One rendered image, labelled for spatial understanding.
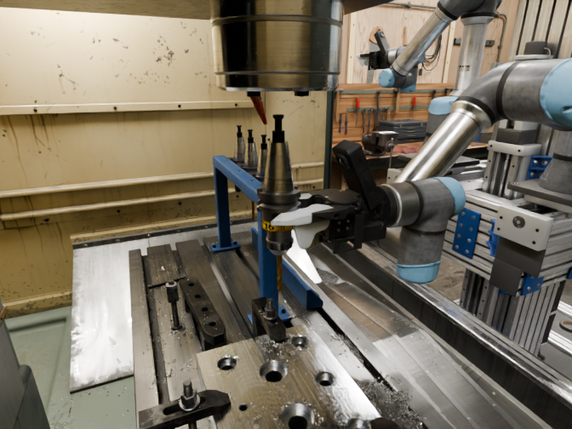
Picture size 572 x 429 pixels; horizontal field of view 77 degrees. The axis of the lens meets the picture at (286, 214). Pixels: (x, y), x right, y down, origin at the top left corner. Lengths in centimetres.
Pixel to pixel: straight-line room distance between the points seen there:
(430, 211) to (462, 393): 58
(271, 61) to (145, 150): 111
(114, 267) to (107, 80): 67
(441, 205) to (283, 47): 38
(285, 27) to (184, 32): 108
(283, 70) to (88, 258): 126
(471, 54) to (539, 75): 85
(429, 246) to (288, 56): 41
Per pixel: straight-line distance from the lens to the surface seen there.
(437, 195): 65
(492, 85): 88
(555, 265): 131
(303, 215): 49
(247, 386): 65
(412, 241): 68
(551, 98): 81
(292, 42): 42
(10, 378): 85
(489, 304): 166
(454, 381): 111
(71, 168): 151
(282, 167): 49
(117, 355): 130
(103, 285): 146
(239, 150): 113
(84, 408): 124
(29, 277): 167
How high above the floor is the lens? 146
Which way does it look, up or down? 21 degrees down
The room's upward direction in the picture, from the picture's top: straight up
